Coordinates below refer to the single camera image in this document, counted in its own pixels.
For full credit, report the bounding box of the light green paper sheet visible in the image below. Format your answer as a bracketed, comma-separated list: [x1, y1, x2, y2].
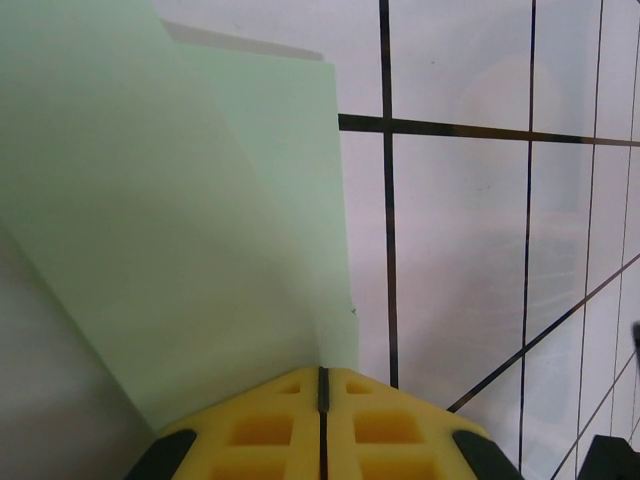
[0, 0, 362, 437]

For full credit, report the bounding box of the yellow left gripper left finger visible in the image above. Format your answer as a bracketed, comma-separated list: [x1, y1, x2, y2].
[123, 367, 325, 480]

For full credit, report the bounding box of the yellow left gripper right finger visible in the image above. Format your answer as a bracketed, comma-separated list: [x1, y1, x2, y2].
[322, 367, 525, 480]

